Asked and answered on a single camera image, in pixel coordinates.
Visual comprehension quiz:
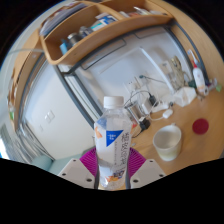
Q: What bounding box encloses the steel tumbler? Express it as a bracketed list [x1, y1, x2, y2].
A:
[125, 101, 143, 123]

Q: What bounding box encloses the white desk lamp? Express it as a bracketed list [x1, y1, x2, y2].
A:
[109, 46, 178, 98]

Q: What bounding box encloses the small white case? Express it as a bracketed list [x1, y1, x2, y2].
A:
[162, 108, 174, 119]

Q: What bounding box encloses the black charger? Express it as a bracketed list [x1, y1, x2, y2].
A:
[139, 116, 152, 132]

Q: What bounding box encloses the wooden desk shelf unit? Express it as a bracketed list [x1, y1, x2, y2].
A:
[39, 0, 174, 66]

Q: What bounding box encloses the grey metal bed frame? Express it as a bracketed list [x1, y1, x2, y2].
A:
[53, 19, 214, 129]

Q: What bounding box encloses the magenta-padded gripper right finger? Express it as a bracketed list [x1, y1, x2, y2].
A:
[128, 147, 167, 190]

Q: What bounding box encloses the white tissue pack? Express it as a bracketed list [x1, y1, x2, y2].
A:
[173, 86, 198, 108]

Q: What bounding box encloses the brown tree figurine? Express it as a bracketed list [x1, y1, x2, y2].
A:
[169, 55, 186, 89]

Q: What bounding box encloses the clear plastic water bottle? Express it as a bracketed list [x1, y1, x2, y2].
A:
[93, 95, 134, 191]

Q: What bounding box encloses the wooden wall shelf unit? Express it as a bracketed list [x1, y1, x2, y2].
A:
[8, 29, 44, 131]

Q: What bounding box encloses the cream plastic cup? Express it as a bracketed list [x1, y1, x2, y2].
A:
[152, 123, 183, 162]

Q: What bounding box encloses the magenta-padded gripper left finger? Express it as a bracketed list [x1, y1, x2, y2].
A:
[57, 148, 100, 190]

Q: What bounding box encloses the flat round red coaster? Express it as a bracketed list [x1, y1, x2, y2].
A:
[192, 118, 210, 135]

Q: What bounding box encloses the white power strip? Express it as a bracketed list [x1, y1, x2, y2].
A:
[149, 101, 169, 114]

